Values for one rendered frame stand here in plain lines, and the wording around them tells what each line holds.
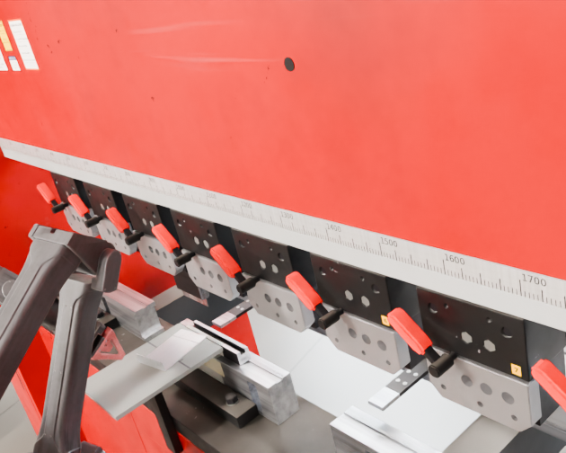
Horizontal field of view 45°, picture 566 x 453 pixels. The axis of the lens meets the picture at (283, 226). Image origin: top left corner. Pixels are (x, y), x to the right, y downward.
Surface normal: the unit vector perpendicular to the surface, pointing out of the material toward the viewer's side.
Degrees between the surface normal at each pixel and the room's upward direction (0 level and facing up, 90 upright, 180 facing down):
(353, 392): 0
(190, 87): 90
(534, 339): 90
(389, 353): 90
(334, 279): 90
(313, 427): 0
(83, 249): 103
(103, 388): 0
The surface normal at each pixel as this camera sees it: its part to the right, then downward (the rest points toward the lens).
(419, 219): -0.74, 0.42
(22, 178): 0.63, 0.18
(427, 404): -0.22, -0.89
